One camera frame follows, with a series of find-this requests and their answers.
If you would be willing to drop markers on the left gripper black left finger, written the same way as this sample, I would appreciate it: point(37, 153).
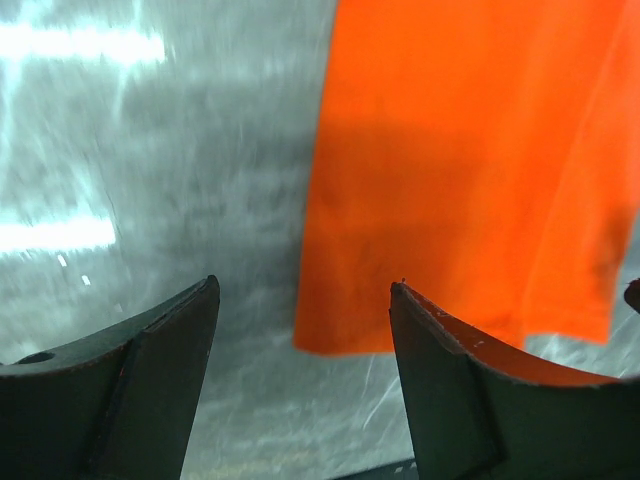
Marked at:
point(117, 404)

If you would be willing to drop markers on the orange t shirt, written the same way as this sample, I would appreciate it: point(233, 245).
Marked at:
point(486, 152)

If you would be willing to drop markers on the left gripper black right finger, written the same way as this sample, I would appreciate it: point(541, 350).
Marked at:
point(479, 408)

